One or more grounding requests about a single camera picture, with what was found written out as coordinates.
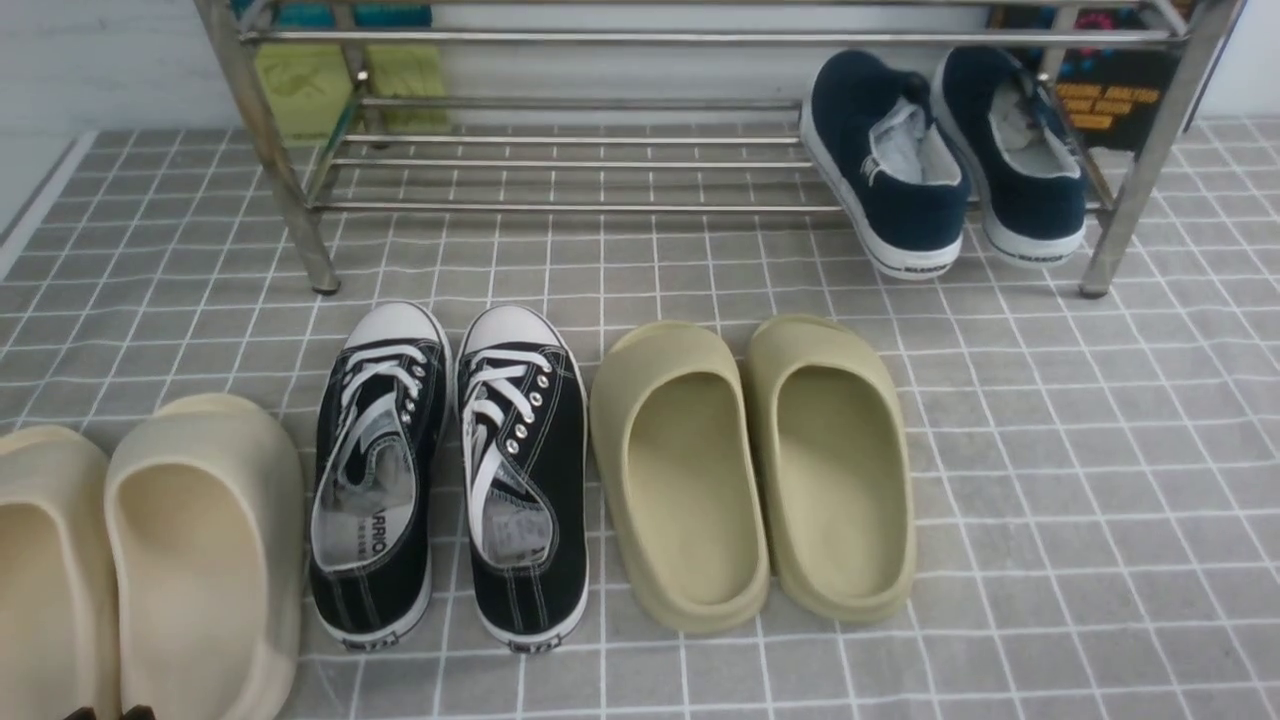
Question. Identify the left olive foam slipper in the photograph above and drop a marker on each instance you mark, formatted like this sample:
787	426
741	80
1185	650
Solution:
668	428

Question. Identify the right olive foam slipper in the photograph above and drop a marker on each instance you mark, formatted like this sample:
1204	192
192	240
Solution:
829	438

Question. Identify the silver metal shoe rack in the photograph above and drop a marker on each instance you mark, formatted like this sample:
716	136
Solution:
236	35

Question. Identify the left black canvas sneaker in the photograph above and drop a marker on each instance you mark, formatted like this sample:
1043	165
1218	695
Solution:
380	424

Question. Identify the black canvas sneaker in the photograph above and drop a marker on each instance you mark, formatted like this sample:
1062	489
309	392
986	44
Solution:
380	424
524	437

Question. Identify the black book orange text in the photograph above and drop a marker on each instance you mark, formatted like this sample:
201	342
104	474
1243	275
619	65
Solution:
1112	95

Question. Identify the olive foam slipper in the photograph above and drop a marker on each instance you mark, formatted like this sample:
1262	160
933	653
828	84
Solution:
829	438
668	428

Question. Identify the right cream foam slipper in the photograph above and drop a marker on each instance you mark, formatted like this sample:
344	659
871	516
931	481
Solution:
203	502

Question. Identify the cream foam slipper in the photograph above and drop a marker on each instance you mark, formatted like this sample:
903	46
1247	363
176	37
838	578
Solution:
203	502
59	633

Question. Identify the right black canvas sneaker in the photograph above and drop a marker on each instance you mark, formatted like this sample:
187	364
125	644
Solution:
524	437

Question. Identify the navy slip-on shoe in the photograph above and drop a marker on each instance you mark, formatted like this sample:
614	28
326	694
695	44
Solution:
871	133
1030	183

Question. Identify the left cream foam slipper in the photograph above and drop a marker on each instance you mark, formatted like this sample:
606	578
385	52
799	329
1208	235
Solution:
59	633

